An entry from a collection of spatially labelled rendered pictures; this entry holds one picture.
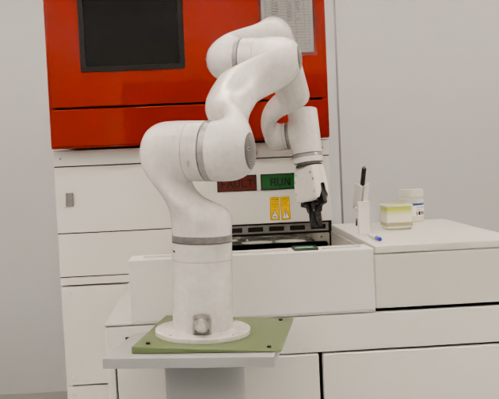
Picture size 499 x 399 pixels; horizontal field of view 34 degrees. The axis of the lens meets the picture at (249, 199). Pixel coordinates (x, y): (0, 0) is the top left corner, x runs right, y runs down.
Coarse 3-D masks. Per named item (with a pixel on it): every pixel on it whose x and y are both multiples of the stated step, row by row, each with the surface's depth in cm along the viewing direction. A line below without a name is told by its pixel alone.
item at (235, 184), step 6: (234, 180) 246; (240, 180) 246; (246, 180) 246; (252, 180) 246; (222, 186) 246; (228, 186) 246; (234, 186) 246; (240, 186) 246; (246, 186) 246; (252, 186) 246
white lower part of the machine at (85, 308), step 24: (72, 288) 245; (96, 288) 246; (120, 288) 246; (72, 312) 246; (96, 312) 246; (72, 336) 246; (96, 336) 246; (72, 360) 246; (96, 360) 247; (72, 384) 247; (96, 384) 248
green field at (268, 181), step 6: (288, 174) 247; (294, 174) 247; (264, 180) 247; (270, 180) 247; (276, 180) 247; (282, 180) 247; (288, 180) 247; (294, 180) 247; (264, 186) 247; (270, 186) 247; (276, 186) 247; (282, 186) 247; (288, 186) 247; (294, 186) 247
